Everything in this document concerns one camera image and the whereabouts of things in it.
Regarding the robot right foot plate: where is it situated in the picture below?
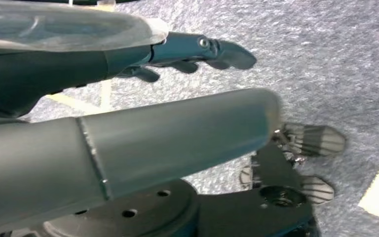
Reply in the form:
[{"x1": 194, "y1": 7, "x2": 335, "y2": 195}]
[{"x1": 239, "y1": 165, "x2": 336, "y2": 207}]

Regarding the yellow floor tape square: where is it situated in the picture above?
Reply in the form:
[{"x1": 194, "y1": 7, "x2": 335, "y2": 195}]
[{"x1": 358, "y1": 141, "x2": 379, "y2": 226}]

